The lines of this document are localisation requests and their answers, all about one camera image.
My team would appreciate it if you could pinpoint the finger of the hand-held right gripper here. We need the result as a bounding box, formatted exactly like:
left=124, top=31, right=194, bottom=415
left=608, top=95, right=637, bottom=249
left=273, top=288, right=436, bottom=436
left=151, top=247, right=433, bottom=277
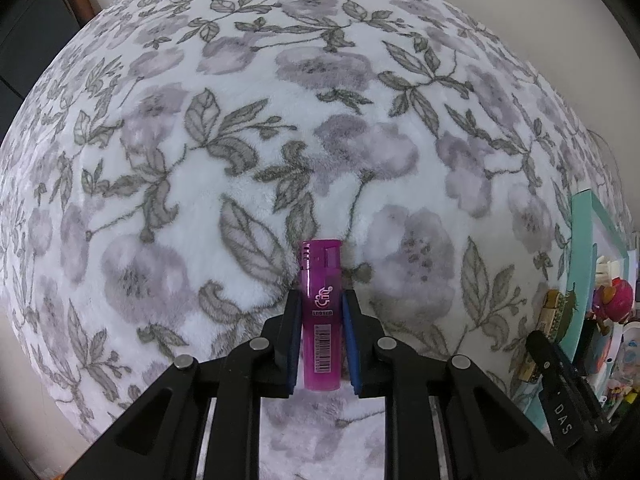
left=525, top=329, right=609, bottom=427

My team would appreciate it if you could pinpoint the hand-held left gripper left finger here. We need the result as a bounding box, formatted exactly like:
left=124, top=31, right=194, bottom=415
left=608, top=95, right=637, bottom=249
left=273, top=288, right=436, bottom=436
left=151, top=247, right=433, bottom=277
left=65, top=290, right=304, bottom=480

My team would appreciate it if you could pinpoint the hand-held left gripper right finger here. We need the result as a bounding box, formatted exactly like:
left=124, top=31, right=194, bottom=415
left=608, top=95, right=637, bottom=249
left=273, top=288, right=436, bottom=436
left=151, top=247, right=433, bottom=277
left=341, top=290, right=596, bottom=480

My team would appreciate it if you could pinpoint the purple lighter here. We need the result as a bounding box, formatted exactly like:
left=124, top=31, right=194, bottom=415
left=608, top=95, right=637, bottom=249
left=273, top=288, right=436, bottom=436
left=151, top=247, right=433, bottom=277
left=299, top=238, right=345, bottom=392

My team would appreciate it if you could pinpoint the orange and blue toy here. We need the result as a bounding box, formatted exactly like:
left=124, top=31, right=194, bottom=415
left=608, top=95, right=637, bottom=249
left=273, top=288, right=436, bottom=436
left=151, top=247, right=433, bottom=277
left=590, top=332, right=622, bottom=376

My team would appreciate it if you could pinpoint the pink doll toy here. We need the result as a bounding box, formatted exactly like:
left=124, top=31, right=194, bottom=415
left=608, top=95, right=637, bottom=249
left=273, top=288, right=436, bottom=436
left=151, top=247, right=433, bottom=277
left=590, top=276, right=637, bottom=335

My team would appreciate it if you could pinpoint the teal shallow cardboard tray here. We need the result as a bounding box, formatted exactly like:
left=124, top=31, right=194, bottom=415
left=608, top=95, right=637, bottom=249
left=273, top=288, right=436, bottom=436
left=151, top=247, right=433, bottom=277
left=512, top=189, right=640, bottom=426

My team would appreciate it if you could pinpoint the pile of colourful toys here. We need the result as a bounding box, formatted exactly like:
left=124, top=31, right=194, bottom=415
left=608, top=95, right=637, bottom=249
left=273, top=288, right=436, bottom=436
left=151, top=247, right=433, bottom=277
left=602, top=377, right=640, bottom=418

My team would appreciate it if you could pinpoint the floral fleece blanket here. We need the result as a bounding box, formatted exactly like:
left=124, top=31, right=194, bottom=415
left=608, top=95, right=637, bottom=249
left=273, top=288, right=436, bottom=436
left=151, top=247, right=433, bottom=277
left=0, top=0, right=635, bottom=453

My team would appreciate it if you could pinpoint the dark cabinet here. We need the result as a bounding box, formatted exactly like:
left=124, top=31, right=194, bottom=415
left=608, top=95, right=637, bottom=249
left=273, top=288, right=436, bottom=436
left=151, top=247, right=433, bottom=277
left=0, top=0, right=88, bottom=141

